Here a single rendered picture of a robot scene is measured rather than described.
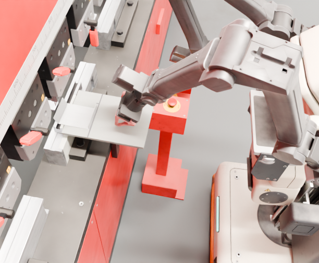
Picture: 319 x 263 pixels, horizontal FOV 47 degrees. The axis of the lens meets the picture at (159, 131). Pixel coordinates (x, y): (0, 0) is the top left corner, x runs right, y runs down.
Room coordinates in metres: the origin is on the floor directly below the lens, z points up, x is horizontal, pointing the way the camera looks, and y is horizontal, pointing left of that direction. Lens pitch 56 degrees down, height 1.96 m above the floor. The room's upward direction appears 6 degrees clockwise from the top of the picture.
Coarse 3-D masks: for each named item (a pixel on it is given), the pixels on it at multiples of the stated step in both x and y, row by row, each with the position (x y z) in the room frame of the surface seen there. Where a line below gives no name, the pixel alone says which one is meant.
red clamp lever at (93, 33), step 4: (84, 20) 0.85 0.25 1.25; (88, 20) 0.85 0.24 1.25; (92, 20) 0.85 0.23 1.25; (96, 20) 0.86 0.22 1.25; (88, 24) 0.85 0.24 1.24; (92, 24) 0.84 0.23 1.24; (96, 24) 0.85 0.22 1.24; (92, 28) 0.85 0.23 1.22; (92, 32) 0.85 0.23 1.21; (96, 32) 0.85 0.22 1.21; (92, 36) 0.84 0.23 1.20; (96, 36) 0.85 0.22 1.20; (92, 40) 0.84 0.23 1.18; (96, 40) 0.85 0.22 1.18; (92, 44) 0.85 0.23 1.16; (96, 44) 0.85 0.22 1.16
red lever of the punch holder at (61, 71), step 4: (56, 68) 0.59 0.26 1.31; (60, 68) 0.60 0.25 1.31; (64, 68) 0.61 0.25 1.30; (68, 68) 0.63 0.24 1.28; (72, 68) 0.64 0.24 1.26; (56, 72) 0.58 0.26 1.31; (60, 72) 0.58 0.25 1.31; (64, 72) 0.60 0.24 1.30; (68, 72) 0.62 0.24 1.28; (72, 72) 0.64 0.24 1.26
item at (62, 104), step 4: (64, 100) 0.73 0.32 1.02; (60, 104) 0.71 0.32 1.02; (64, 104) 0.72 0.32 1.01; (60, 108) 0.70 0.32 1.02; (64, 108) 0.71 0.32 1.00; (56, 112) 0.67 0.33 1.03; (60, 112) 0.68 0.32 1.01; (56, 116) 0.66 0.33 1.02; (60, 116) 0.67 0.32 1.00; (56, 120) 0.65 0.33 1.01
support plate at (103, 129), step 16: (80, 96) 0.77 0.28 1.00; (96, 96) 0.77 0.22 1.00; (112, 96) 0.78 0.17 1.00; (112, 112) 0.71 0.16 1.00; (144, 112) 0.73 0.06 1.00; (64, 128) 0.63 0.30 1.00; (80, 128) 0.64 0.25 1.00; (96, 128) 0.64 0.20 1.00; (112, 128) 0.65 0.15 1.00; (128, 128) 0.65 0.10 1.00; (144, 128) 0.66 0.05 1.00; (128, 144) 0.60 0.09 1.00; (144, 144) 0.61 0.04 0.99
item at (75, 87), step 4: (72, 84) 0.82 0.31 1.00; (76, 84) 0.83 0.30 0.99; (80, 84) 0.82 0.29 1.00; (72, 88) 0.80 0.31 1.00; (76, 88) 0.80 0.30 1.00; (80, 88) 0.82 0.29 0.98; (68, 92) 0.78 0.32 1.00; (72, 92) 0.79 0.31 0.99; (76, 92) 0.78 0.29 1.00; (68, 96) 0.76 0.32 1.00; (72, 96) 0.76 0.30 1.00; (68, 100) 0.75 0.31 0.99; (56, 124) 0.64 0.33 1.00; (60, 124) 0.65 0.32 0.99; (56, 128) 0.63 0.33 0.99; (60, 128) 0.63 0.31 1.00; (56, 132) 0.63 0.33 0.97; (60, 132) 0.63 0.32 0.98
